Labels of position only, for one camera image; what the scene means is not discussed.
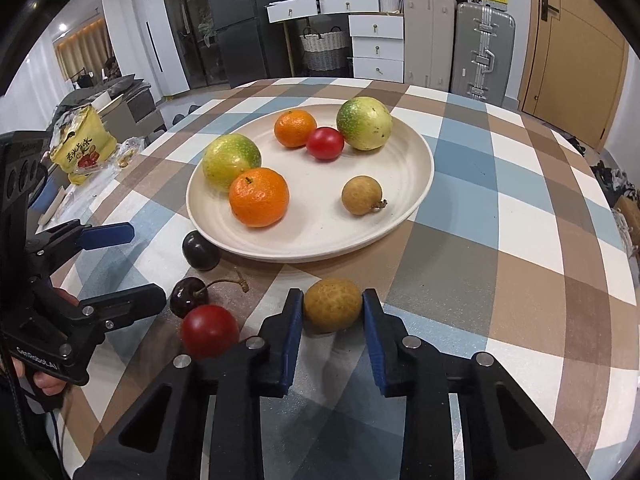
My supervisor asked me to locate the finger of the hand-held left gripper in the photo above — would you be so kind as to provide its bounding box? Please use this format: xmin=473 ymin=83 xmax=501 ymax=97
xmin=54 ymin=283 xmax=167 ymax=332
xmin=25 ymin=221 xmax=135 ymax=281

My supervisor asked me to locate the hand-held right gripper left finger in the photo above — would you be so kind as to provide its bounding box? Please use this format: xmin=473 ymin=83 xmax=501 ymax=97
xmin=72 ymin=288 xmax=305 ymax=480

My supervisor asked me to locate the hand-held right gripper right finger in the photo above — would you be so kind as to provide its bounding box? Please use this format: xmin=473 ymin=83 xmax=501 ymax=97
xmin=362 ymin=288 xmax=593 ymax=480

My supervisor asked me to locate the dark cherry with stem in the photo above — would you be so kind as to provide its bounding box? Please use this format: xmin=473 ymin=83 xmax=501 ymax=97
xmin=169 ymin=270 xmax=251 ymax=319

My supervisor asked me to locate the red cherry tomato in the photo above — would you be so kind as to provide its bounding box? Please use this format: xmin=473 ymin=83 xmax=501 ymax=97
xmin=306 ymin=127 xmax=345 ymax=162
xmin=180 ymin=304 xmax=240 ymax=359

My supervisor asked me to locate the cream round plate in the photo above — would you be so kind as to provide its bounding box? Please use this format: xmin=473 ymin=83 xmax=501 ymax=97
xmin=186 ymin=104 xmax=435 ymax=262

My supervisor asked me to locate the small green passion fruit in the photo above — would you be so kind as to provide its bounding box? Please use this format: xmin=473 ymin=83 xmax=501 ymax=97
xmin=202 ymin=134 xmax=262 ymax=192

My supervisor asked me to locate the large orange mandarin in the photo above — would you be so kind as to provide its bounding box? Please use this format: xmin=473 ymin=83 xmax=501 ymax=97
xmin=229 ymin=167 xmax=290 ymax=228

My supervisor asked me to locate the brown longan with stalk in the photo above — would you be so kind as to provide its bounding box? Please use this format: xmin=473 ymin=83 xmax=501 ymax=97
xmin=341 ymin=175 xmax=388 ymax=216

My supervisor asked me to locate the small orange mandarin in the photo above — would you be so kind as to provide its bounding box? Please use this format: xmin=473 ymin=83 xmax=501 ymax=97
xmin=274 ymin=109 xmax=318 ymax=149

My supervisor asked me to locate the large yellow-green passion fruit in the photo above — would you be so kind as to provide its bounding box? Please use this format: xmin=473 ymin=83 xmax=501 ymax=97
xmin=336 ymin=96 xmax=393 ymax=151

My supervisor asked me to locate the person's left forearm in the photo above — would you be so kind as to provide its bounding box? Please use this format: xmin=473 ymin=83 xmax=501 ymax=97
xmin=0 ymin=370 xmax=76 ymax=480

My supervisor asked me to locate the person's left hand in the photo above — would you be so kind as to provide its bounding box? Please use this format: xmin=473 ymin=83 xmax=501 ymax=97
xmin=10 ymin=288 xmax=80 ymax=397

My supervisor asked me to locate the clear plastic bag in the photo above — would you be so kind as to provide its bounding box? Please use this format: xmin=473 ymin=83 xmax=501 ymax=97
xmin=115 ymin=137 xmax=146 ymax=168

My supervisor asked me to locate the yellow snack bag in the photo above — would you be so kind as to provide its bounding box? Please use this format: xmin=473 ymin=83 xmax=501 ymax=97
xmin=49 ymin=105 xmax=118 ymax=186

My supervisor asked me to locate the grey ottoman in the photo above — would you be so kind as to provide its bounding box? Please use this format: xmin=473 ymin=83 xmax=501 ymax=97
xmin=107 ymin=85 xmax=168 ymax=146

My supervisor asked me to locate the pile of grey clothes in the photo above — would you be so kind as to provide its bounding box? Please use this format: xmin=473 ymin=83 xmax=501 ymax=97
xmin=65 ymin=75 xmax=151 ymax=107

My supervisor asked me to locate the brown curtain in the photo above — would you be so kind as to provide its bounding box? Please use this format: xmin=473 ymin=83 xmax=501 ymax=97
xmin=54 ymin=17 xmax=113 ymax=81

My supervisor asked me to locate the white wardrobe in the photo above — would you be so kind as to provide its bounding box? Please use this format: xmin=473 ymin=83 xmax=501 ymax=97
xmin=97 ymin=0 xmax=173 ymax=101

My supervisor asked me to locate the dark glass cabinet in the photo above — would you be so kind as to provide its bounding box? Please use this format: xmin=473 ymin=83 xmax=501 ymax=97
xmin=157 ymin=0 xmax=231 ymax=93

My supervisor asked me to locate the dark grey refrigerator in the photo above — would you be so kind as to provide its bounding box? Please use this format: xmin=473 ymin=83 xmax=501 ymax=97
xmin=202 ymin=0 xmax=271 ymax=88

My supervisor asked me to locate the pile of shoes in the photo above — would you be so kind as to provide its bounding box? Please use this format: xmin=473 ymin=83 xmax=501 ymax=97
xmin=567 ymin=135 xmax=640 ymax=261

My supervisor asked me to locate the woven laundry basket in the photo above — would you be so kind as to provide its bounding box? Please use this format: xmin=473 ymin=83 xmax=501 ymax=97
xmin=299 ymin=30 xmax=349 ymax=73

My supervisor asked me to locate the white desk with drawers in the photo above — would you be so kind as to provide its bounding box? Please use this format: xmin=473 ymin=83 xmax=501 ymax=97
xmin=266 ymin=0 xmax=406 ymax=82

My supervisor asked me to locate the beige suitcase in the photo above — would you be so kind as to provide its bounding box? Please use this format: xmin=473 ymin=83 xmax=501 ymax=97
xmin=402 ymin=0 xmax=457 ymax=93

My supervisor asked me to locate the silver suitcase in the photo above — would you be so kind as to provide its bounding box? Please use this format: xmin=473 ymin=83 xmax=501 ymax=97
xmin=450 ymin=2 xmax=517 ymax=106

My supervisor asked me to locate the wooden door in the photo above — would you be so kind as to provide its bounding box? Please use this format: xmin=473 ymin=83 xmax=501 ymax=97
xmin=517 ymin=0 xmax=630 ymax=151

